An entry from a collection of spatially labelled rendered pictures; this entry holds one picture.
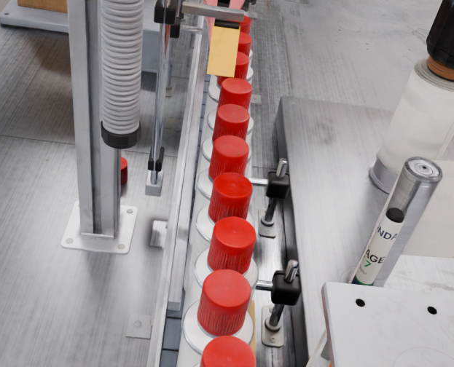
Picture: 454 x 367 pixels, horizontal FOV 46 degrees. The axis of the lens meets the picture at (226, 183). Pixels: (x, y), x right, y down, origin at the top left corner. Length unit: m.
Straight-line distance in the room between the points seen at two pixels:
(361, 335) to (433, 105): 0.49
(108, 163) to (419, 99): 0.40
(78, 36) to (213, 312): 0.31
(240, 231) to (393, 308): 0.14
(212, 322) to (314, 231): 0.37
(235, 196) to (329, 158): 0.43
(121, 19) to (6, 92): 0.62
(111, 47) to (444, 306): 0.29
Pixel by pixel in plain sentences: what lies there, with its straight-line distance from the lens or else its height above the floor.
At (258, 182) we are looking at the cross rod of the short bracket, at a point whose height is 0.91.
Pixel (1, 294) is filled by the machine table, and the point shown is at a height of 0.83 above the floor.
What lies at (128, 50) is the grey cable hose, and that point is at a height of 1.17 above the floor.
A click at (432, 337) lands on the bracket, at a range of 0.30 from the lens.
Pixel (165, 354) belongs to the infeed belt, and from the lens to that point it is 0.56.
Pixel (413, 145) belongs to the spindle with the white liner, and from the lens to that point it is 0.76.
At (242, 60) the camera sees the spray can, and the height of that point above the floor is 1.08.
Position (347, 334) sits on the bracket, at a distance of 0.28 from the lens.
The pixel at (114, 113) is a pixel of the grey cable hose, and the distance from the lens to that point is 0.45.
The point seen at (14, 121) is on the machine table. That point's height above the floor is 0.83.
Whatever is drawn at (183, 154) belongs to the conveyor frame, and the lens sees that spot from 0.79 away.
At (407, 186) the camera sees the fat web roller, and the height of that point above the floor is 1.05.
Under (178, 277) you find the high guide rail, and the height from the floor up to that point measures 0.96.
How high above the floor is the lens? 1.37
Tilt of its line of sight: 41 degrees down
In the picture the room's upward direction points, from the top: 11 degrees clockwise
